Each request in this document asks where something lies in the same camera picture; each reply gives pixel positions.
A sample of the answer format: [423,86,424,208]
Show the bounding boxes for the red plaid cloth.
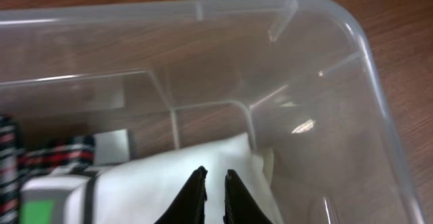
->
[1,114,95,223]

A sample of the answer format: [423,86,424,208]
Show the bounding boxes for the clear plastic storage container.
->
[1,0,425,223]

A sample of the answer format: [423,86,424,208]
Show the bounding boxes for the cream cloth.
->
[260,148,274,185]

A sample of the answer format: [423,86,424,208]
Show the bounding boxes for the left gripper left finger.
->
[155,166,207,224]

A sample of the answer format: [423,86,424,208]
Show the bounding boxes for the white printed t-shirt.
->
[19,133,283,223]

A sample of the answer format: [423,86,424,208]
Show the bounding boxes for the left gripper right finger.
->
[223,169,272,224]

